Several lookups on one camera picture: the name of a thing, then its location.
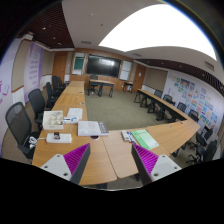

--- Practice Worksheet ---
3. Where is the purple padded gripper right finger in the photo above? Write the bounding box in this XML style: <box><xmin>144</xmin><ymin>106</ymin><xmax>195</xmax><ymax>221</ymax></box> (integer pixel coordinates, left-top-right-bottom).
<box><xmin>131</xmin><ymin>144</ymin><xmax>181</xmax><ymax>185</ymax></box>

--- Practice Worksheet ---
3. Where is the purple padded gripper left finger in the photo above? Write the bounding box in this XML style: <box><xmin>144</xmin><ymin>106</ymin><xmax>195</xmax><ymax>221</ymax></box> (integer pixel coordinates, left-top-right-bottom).
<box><xmin>41</xmin><ymin>144</ymin><xmax>90</xmax><ymax>184</ymax></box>

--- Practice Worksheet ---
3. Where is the black charger plug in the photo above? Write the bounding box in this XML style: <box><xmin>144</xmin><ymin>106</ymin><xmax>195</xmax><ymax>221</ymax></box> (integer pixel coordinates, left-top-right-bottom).
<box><xmin>54</xmin><ymin>132</ymin><xmax>60</xmax><ymax>140</ymax></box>

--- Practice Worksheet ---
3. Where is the white power strip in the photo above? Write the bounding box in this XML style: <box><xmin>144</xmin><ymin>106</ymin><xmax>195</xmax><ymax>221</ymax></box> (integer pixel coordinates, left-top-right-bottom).
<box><xmin>46</xmin><ymin>133</ymin><xmax>72</xmax><ymax>144</ymax></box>

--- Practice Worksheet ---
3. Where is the green booklet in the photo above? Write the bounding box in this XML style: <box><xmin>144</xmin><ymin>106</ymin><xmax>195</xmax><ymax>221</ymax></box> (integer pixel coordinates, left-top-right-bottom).
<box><xmin>132</xmin><ymin>129</ymin><xmax>159</xmax><ymax>150</ymax></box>

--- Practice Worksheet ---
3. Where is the long right wooden table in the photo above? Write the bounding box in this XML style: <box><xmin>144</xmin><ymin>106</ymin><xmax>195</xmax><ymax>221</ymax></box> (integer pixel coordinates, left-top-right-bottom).
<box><xmin>133</xmin><ymin>88</ymin><xmax>202</xmax><ymax>154</ymax></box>

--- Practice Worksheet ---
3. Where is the white remote control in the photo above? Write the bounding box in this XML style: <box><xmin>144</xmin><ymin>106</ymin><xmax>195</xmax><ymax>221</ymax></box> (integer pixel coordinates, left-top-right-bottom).
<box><xmin>121</xmin><ymin>130</ymin><xmax>130</xmax><ymax>141</ymax></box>

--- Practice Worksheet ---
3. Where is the white storage box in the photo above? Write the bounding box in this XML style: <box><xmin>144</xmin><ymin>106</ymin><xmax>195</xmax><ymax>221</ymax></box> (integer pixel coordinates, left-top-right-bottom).
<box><xmin>42</xmin><ymin>111</ymin><xmax>63</xmax><ymax>130</ymax></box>

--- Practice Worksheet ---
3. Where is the dark grey notebook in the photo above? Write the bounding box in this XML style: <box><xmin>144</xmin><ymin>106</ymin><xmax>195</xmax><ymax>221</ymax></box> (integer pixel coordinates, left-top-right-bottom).
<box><xmin>98</xmin><ymin>121</ymin><xmax>109</xmax><ymax>135</ymax></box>

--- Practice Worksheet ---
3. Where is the white paper sheet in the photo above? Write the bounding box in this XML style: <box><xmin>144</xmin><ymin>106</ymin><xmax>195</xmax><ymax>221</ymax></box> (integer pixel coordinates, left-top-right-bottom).
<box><xmin>67</xmin><ymin>108</ymin><xmax>83</xmax><ymax>120</ymax></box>

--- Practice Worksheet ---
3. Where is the black mesh office chair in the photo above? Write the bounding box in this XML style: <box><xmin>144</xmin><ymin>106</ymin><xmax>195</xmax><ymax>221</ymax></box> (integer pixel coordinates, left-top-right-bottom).
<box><xmin>5</xmin><ymin>102</ymin><xmax>40</xmax><ymax>159</ymax></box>

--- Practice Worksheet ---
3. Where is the small dark front desk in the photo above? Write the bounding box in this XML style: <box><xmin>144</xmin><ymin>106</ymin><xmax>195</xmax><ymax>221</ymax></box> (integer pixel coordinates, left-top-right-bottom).
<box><xmin>88</xmin><ymin>79</ymin><xmax>114</xmax><ymax>98</ymax></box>

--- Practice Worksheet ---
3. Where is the white charger cable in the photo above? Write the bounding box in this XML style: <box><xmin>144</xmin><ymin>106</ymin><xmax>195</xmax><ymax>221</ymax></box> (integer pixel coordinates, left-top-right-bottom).
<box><xmin>28</xmin><ymin>135</ymin><xmax>48</xmax><ymax>150</ymax></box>

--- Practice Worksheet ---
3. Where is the colourful wall poster board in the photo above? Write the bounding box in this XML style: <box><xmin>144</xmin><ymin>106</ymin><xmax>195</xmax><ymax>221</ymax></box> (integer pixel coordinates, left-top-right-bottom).
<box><xmin>164</xmin><ymin>72</ymin><xmax>223</xmax><ymax>132</ymax></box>

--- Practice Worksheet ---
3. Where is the large wall display screen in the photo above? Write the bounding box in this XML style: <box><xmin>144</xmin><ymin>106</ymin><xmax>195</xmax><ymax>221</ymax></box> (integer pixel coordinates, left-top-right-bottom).
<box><xmin>86</xmin><ymin>54</ymin><xmax>121</xmax><ymax>78</ymax></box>

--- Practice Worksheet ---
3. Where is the purple wall banner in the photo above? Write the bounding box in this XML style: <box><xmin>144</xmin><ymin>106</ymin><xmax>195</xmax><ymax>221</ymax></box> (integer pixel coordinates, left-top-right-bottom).
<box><xmin>24</xmin><ymin>43</ymin><xmax>44</xmax><ymax>101</ymax></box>

